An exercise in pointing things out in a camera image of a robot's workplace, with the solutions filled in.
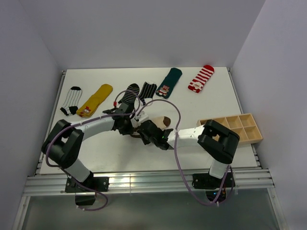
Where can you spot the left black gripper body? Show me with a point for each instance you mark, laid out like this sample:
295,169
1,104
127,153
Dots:
127,128

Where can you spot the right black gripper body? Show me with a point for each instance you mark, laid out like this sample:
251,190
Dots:
147,140

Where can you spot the cream and brown sock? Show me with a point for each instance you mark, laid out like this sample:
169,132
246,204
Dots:
161,122

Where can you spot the black vertical-striped ankle sock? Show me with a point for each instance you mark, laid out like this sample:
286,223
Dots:
147,92

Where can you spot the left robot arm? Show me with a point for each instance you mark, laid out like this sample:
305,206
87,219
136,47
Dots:
65,139

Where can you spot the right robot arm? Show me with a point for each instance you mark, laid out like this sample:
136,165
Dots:
217,140

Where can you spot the black horizontal-striped ankle sock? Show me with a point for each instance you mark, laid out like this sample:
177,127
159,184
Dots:
130,95

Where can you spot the mustard yellow sock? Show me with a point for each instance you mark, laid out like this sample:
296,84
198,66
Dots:
91,105

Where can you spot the white black vertical-striped sock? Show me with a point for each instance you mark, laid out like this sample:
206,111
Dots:
70,105

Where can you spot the dark green reindeer sock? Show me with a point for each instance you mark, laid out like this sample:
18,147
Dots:
166,87

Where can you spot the red white striped santa sock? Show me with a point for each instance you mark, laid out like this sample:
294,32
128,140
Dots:
198,82

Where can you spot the wooden compartment tray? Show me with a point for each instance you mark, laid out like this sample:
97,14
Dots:
244,125

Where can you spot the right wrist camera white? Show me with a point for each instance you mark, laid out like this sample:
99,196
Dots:
140,118

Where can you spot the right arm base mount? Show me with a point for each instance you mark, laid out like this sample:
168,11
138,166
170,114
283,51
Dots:
211,185

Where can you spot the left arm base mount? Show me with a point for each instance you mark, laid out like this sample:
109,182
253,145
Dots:
88,192

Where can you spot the aluminium table frame rail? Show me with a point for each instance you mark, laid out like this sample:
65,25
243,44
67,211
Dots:
142,182

